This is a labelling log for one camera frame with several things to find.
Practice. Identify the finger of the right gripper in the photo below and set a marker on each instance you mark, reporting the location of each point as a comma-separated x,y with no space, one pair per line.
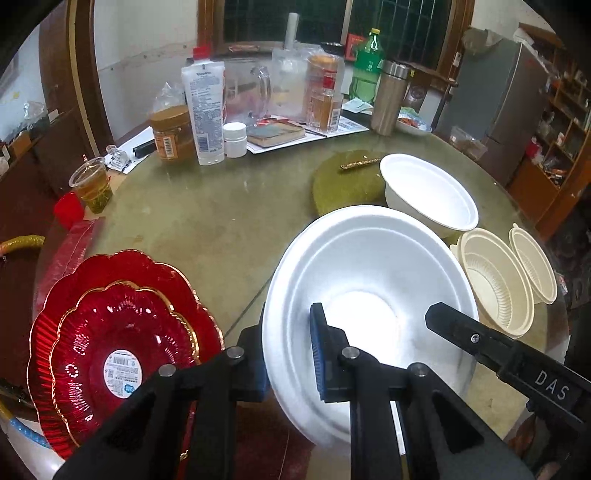
554,391

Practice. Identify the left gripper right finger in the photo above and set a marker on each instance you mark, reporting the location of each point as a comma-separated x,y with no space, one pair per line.
404,422

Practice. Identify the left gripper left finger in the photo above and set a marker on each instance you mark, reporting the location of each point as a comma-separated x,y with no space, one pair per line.
180,423

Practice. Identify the small red glass plate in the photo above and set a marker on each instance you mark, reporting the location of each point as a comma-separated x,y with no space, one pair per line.
112,340

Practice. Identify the large red glass plate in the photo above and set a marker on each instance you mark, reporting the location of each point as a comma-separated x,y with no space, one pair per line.
99,271

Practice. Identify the large white foam plate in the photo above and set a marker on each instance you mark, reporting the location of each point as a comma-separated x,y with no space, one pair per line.
376,272

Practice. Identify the white foam bowl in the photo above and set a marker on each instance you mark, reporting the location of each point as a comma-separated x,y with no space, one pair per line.
429,194

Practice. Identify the large beige plastic bowl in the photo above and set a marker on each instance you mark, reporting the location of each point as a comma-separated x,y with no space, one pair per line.
499,282

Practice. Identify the small beige plastic bowl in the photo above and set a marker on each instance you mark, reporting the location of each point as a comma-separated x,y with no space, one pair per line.
536,264

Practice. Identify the red fabric pouch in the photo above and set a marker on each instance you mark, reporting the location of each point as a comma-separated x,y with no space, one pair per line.
62,251

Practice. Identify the multicolour hula hoop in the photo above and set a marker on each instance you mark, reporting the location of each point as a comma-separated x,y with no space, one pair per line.
20,243

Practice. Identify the red plastic cup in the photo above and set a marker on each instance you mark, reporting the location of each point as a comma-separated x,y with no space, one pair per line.
68,210

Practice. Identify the clear plastic container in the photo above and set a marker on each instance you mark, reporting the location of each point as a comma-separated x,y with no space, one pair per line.
467,144

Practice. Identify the clear cup with tea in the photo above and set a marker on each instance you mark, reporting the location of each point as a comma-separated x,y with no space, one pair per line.
90,182

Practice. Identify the green round turntable mat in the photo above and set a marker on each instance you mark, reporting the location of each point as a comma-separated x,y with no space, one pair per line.
333,189

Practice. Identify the gold pen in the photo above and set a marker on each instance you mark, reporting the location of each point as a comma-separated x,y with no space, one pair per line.
359,164

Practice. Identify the grey refrigerator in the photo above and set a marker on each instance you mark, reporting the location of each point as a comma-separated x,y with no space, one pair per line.
499,100

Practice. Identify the blue white food dish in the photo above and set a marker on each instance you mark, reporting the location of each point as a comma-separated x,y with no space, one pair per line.
410,122

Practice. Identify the amber jar with lid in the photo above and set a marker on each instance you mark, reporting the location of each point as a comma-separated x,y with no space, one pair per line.
172,133

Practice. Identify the small white jar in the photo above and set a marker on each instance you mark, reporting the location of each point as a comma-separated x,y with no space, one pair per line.
235,139

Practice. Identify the book on table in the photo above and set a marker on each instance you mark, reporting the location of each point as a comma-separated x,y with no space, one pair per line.
274,132

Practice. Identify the stainless steel thermos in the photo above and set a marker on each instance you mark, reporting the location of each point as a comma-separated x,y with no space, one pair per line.
392,88

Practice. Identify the green plastic bottle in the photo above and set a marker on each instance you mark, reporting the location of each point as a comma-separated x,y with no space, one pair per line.
367,68

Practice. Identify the amber liquor bottle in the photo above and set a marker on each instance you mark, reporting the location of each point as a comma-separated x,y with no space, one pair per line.
323,84

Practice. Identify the white lotion bottle red cap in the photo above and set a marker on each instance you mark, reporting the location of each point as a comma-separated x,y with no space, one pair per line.
203,82

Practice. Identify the clear glass pitcher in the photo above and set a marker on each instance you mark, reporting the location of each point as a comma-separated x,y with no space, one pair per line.
247,90

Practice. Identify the window with green grille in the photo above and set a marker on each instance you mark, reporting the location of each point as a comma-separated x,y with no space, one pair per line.
426,33

